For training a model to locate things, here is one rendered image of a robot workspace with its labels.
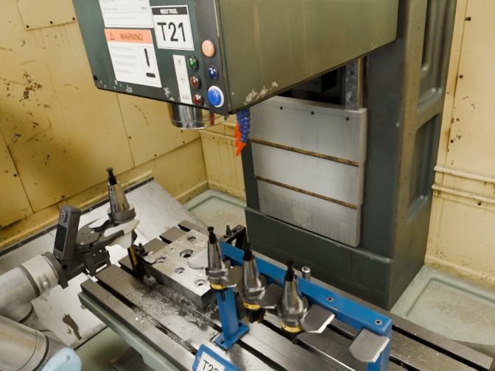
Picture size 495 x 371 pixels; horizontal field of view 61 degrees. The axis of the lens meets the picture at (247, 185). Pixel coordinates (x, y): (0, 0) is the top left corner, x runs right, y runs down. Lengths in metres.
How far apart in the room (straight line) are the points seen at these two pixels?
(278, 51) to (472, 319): 1.36
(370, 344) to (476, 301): 1.14
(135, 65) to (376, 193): 0.90
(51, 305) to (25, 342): 1.07
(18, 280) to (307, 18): 0.76
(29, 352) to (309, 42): 0.76
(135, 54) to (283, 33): 0.29
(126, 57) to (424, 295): 1.47
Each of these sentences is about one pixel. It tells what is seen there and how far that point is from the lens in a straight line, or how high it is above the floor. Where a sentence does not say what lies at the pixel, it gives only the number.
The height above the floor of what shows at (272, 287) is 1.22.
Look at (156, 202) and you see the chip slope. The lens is 2.23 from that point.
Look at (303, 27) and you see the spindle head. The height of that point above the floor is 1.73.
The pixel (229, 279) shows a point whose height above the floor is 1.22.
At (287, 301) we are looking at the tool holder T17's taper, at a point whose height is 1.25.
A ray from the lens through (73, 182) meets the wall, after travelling 2.11.
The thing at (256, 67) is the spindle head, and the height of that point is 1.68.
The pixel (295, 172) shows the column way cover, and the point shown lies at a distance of 1.55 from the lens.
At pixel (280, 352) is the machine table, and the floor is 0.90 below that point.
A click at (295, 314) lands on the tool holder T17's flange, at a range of 0.87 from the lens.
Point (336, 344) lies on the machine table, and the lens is 1.25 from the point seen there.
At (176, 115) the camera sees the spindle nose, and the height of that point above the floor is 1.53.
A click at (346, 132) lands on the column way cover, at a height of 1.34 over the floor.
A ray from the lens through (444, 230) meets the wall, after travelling 1.87.
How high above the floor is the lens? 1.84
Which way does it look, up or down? 28 degrees down
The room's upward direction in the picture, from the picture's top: 6 degrees counter-clockwise
